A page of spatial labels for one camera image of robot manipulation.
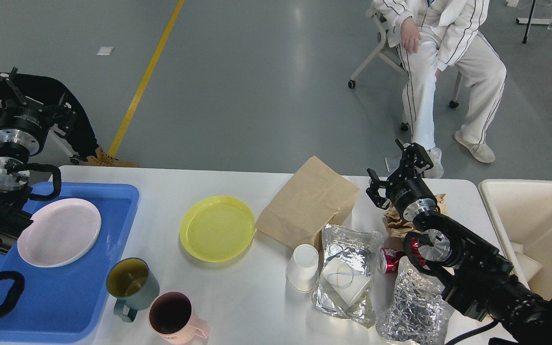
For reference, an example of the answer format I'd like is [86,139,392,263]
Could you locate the person in black trousers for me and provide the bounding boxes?
[0,50,138,168]

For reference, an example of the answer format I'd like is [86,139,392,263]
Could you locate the white stand base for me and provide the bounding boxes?
[515,0,552,44]

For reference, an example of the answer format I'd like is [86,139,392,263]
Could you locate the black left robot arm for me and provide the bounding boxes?
[0,68,77,254]

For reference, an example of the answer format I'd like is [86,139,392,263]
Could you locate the white paper cup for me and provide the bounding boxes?
[286,244,319,293]

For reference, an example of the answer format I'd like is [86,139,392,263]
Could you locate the yellow round plastic plate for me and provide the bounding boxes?
[179,195,255,263]

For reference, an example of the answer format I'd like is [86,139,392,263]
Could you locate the crumpled brown paper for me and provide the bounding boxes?
[385,194,449,238]

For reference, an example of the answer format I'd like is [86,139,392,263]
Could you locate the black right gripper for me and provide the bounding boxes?
[366,139,437,221]

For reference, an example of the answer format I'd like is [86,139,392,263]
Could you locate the pink ribbed mug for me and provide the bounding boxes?
[148,291,210,345]

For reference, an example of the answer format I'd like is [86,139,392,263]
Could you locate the teal mug yellow inside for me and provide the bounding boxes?
[106,257,160,322]

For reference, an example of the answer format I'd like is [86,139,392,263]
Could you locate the brown paper bag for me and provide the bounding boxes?
[255,156,360,250]

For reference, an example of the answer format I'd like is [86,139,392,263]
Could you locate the crushed red soda can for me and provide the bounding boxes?
[377,247,405,274]

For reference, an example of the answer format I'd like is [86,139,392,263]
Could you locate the blue plastic tray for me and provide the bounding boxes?
[0,183,139,343]

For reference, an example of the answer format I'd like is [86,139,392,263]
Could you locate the silver foil pouch with paper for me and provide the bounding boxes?
[311,224,384,328]

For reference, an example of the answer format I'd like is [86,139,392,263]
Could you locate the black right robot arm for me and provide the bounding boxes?
[366,140,552,345]

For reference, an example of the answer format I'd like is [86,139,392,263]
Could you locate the white wheeled chair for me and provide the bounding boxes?
[348,3,463,132]

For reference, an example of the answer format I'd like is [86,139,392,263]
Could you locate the beige plastic bin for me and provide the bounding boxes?
[479,179,552,299]

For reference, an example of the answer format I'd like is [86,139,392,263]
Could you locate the crumpled silver foil bag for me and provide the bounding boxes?
[376,257,454,345]

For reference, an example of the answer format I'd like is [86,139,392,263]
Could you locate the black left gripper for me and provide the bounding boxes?
[0,67,77,156]

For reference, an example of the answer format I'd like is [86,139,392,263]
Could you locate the person in white tracksuit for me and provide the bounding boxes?
[373,0,507,179]

